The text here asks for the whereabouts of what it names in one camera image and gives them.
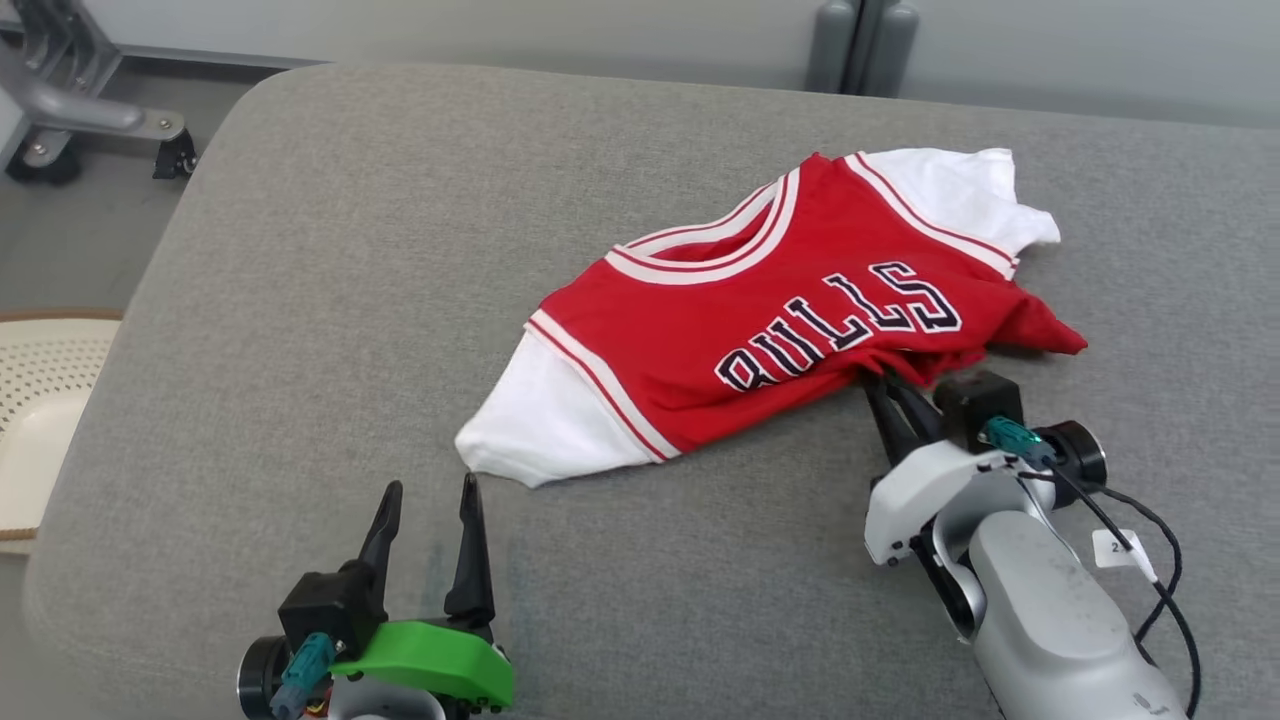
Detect red Bulls jersey white sleeves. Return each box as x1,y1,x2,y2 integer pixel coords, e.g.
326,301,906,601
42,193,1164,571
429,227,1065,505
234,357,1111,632
454,147,1090,490

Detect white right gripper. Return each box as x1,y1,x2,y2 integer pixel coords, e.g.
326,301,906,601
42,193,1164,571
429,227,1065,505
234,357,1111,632
862,374,1053,569

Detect grey wheeled metal frame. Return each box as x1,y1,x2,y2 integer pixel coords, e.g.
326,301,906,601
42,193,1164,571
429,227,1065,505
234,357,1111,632
0,0,199,187

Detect left camera cable teal plug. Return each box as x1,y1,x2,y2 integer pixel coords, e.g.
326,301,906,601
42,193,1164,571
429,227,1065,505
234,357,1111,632
268,632,338,720

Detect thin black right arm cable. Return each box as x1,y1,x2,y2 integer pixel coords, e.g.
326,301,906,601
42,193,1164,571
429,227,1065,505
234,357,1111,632
1098,486,1185,643

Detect grey partition post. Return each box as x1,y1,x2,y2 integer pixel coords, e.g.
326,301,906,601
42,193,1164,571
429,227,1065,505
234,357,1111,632
806,0,921,99

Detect white perforated laundry basket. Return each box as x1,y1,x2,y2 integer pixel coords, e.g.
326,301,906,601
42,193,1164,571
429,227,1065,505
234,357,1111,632
0,309,124,542

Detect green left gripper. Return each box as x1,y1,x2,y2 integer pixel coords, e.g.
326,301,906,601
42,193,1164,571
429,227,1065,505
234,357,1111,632
328,472,516,713

